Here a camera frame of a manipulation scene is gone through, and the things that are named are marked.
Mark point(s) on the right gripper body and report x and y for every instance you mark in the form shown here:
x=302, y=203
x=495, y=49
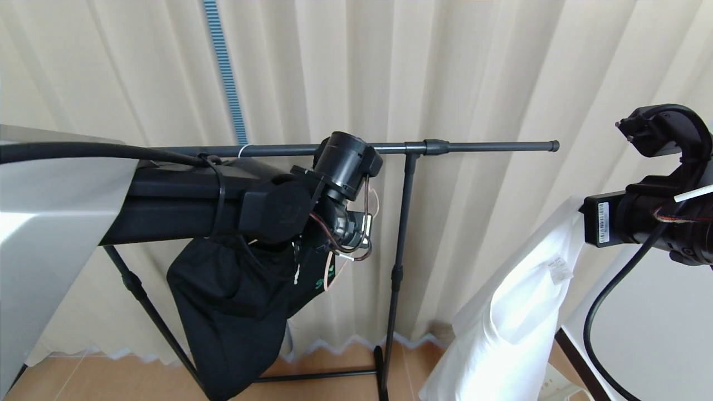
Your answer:
x=640, y=217

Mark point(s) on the white printed t-shirt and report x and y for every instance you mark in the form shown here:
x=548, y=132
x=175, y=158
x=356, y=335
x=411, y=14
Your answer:
x=512, y=323

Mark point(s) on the black garment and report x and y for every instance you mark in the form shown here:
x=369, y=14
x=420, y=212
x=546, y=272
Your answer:
x=234, y=323

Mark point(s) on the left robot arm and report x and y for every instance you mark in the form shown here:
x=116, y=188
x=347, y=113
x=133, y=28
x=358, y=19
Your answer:
x=184, y=200

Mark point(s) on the pink clothes hanger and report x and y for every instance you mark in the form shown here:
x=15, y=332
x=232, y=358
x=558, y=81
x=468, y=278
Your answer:
x=329, y=275

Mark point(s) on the white laundry basket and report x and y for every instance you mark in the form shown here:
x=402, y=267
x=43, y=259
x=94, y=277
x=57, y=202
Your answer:
x=560, y=390

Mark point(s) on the black clothes rack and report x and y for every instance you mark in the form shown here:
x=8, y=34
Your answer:
x=473, y=147

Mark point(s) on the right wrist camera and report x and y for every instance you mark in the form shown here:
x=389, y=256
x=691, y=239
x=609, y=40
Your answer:
x=652, y=131

